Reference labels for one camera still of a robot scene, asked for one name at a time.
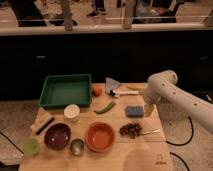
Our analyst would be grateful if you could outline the green pea pod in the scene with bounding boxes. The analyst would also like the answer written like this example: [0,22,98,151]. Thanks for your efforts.
[94,101,116,114]

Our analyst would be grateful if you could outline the wooden brush black bristles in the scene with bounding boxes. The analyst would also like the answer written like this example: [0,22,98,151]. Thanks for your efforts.
[30,113,54,135]

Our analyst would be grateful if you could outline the orange fruit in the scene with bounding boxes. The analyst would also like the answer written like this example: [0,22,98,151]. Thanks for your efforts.
[92,85,102,97]

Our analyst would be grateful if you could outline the grey spatula white handle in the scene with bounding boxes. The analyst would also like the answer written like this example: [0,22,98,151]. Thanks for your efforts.
[105,77,139,97]

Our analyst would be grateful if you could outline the small metal cup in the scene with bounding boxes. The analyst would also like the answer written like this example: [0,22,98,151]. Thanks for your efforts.
[70,139,84,156]

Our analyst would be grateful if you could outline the green plastic tray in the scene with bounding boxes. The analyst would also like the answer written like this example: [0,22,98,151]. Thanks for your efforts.
[39,74,92,109]

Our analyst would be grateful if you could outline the white lidded jar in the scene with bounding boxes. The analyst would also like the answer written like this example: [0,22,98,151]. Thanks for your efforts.
[64,104,80,122]

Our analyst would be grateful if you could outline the dark grape bunch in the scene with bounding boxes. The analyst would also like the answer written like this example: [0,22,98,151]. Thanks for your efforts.
[119,123,142,139]

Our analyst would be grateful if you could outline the orange bowl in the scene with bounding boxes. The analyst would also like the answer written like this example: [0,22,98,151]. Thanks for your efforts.
[84,122,115,153]

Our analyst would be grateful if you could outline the green plastic cup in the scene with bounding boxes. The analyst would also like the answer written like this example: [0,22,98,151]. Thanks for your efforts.
[23,138,40,156]

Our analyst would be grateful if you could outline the dark purple bowl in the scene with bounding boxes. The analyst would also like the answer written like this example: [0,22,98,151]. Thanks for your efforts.
[44,123,71,150]

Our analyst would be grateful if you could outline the blue sponge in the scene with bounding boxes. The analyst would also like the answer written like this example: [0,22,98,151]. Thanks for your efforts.
[125,106,144,117]

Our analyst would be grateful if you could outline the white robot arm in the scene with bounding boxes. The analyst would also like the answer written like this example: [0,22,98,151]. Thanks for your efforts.
[142,70,213,134]

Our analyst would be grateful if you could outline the metal spoon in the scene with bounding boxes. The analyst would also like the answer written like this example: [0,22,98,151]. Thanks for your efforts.
[134,129,160,138]

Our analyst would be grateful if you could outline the black cable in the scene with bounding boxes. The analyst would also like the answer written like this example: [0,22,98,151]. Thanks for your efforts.
[165,116,195,147]

